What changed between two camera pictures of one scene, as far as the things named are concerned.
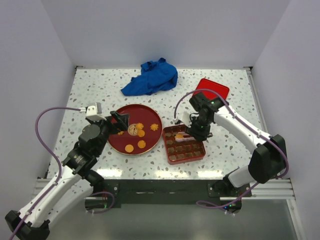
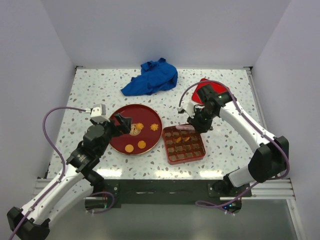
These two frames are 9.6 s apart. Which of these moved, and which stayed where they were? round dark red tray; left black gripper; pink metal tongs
Moved: pink metal tongs
Stayed: round dark red tray; left black gripper
